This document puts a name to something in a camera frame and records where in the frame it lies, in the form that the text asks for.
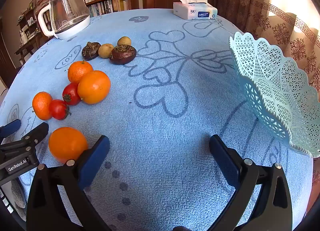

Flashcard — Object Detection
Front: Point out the red tomato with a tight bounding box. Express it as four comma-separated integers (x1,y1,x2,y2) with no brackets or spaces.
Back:
49,99,71,121
62,82,82,106

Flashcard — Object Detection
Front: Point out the glass kettle white base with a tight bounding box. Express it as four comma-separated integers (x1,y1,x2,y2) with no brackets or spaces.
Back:
37,0,91,40

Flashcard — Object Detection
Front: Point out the blue printed tablecloth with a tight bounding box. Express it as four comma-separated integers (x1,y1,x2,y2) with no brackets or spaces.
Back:
0,8,314,231

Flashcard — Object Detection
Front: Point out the grey cloth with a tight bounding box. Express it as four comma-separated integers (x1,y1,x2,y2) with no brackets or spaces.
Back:
11,178,27,209

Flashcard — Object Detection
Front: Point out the large orange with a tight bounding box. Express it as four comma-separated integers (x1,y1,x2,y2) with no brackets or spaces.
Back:
48,127,88,165
77,70,111,105

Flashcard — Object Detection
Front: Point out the small mandarin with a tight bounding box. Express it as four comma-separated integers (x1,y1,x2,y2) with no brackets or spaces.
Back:
32,92,53,120
67,60,94,84

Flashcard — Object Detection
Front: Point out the white tissue pack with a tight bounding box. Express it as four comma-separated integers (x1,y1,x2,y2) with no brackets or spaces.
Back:
173,0,218,20

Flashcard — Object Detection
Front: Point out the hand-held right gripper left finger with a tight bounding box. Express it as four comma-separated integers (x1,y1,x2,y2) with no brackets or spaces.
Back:
26,135,112,231

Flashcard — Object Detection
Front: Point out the patterned beige curtain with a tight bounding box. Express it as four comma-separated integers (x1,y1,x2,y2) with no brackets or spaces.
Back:
216,0,320,97

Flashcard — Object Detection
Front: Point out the row of shelved books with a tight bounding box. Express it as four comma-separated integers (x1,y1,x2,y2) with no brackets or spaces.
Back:
86,0,129,17

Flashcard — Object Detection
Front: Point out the low wooden shelf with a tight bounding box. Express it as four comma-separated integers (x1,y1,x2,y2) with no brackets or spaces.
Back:
14,9,52,63

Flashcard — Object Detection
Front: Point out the dark purple mangosteen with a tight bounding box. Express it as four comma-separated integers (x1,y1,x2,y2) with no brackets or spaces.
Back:
82,42,101,61
109,45,137,65

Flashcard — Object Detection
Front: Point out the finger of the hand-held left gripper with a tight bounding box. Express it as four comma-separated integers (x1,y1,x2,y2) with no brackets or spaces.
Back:
0,119,22,139
0,122,49,152

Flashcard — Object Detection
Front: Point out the small tan longan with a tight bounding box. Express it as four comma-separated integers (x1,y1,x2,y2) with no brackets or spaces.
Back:
117,36,132,47
98,44,115,59

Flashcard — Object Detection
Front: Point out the light blue plastic basket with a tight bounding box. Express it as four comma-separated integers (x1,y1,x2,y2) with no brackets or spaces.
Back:
229,31,320,159

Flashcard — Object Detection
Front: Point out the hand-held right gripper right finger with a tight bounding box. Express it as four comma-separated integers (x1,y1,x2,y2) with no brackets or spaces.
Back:
209,134,293,231

